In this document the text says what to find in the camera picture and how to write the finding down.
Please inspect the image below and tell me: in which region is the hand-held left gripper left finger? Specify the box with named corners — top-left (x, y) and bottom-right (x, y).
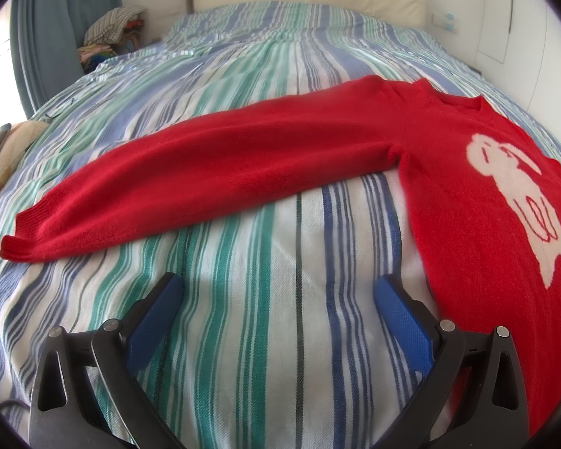
top-left (28, 272), bottom-right (186, 449)

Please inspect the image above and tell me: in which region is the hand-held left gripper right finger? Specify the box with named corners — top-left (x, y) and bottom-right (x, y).
top-left (373, 274), bottom-right (530, 449)

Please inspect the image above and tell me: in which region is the red sweater with white figure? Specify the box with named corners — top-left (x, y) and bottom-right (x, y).
top-left (0, 75), bottom-right (561, 440)

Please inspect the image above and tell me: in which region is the pile of folded clothes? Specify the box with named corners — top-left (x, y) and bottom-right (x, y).
top-left (77, 6), bottom-right (148, 74)

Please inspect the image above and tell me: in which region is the striped bed cover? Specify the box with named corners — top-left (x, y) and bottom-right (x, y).
top-left (0, 0), bottom-right (561, 449)

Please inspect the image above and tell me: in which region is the blue curtain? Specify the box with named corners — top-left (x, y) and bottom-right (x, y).
top-left (9, 0), bottom-right (123, 120)

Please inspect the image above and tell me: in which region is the white wardrobe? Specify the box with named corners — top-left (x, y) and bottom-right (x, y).
top-left (477, 0), bottom-right (561, 150)

